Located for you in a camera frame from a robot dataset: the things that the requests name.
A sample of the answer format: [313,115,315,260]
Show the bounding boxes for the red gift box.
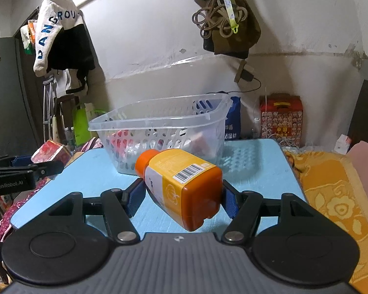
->
[259,93,304,148]

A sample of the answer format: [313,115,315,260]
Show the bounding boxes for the clear plastic bottle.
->
[64,127,76,146]

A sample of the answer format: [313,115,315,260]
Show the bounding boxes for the blue bag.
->
[224,96,242,142]

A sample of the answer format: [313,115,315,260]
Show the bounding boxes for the black cable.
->
[217,77,262,94]

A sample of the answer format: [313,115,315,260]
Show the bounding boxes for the yellow-green strap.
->
[216,0,240,35]

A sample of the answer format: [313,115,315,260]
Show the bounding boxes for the grey cabinet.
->
[0,35,40,159]

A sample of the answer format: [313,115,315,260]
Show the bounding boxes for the brown hanging bag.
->
[202,0,261,60]

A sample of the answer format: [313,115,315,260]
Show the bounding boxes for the white garment with blue letters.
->
[33,0,83,76]

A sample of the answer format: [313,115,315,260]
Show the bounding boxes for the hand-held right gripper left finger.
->
[41,178,146,245]

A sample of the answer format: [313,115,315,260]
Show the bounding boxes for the small white box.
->
[334,134,353,155]

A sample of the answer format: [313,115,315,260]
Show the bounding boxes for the coiled brown rope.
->
[191,0,249,39]

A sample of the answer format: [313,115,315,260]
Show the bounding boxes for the wooden chair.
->
[56,95,80,142]

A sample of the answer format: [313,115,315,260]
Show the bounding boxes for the dark headboard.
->
[346,79,368,148]

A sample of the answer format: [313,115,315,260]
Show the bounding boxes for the orange and white hanging bag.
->
[20,20,39,56]

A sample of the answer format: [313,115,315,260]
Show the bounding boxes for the green bag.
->
[73,102,106,146]

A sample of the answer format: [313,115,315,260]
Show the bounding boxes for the clear plastic basket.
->
[88,92,234,177]

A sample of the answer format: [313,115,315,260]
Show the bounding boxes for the black garment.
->
[46,24,96,94]

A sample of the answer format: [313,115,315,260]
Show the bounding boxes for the orange bottle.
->
[134,148,224,232]

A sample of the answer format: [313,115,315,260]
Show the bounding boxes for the red patterned box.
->
[30,140,73,165]

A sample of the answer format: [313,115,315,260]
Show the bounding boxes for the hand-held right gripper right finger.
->
[222,181,324,245]

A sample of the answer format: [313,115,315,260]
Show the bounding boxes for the pink blanket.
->
[346,140,368,172]

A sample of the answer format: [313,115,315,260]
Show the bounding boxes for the wooden wall block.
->
[234,61,248,83]

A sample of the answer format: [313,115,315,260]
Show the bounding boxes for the orange patterned blanket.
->
[283,150,368,289]

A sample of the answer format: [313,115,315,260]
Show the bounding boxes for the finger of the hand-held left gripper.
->
[0,156,38,167]
[0,161,65,181]

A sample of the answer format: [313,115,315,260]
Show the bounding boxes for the metal crutches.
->
[42,75,57,143]

